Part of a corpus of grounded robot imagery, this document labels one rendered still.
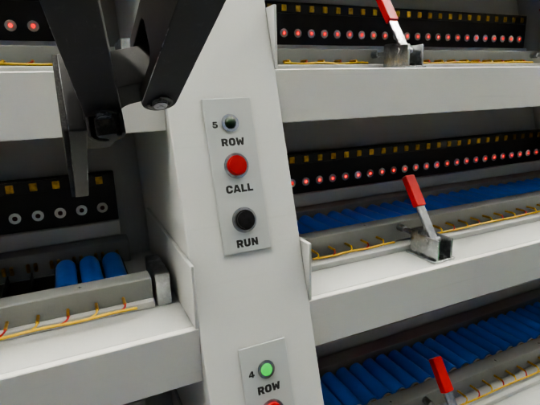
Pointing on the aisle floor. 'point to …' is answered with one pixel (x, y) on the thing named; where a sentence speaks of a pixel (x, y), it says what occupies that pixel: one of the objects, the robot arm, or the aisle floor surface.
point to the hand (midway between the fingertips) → (21, 141)
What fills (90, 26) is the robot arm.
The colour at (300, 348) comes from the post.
